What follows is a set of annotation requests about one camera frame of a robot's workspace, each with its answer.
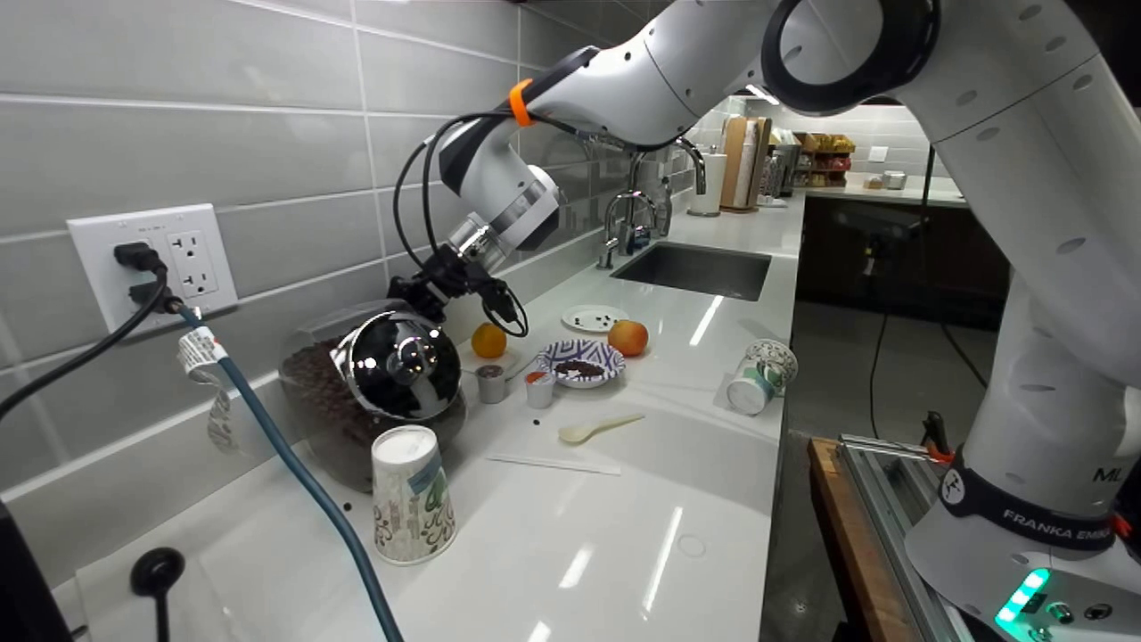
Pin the wooden cutting board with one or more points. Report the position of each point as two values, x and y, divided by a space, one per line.
740 166

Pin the white wall outlet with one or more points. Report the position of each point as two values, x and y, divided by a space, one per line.
189 267

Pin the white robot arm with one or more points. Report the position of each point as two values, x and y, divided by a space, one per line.
1046 180

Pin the orange lid coffee pod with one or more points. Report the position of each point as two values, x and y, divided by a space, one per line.
540 390

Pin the brown basket of items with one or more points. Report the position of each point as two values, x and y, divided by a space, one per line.
825 155

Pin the orange fruit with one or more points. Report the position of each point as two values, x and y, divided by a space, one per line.
630 341
485 341

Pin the dark kitchen cabinet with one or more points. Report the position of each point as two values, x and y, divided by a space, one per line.
904 261

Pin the cream plastic spoon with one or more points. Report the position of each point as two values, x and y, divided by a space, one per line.
575 437

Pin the printed paper cup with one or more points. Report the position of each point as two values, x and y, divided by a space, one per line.
758 379
413 501

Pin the red black clip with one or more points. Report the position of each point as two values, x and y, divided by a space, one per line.
936 448

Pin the steel kitchen sink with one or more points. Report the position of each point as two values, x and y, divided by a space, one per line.
697 267

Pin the white tape wrap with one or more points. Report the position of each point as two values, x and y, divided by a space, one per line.
203 349

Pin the white soap bottle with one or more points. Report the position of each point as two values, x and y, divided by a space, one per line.
705 182

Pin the aluminium frame rail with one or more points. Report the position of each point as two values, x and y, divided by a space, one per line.
886 510

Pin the wooden bench top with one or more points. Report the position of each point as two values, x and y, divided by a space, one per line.
849 535

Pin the small white plate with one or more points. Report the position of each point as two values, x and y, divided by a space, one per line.
589 318

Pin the blue patterned bowl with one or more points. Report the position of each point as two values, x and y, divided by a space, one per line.
584 360

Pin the chrome faucet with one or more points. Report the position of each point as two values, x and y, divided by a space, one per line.
624 227

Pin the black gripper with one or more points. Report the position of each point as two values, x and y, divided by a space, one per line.
452 278

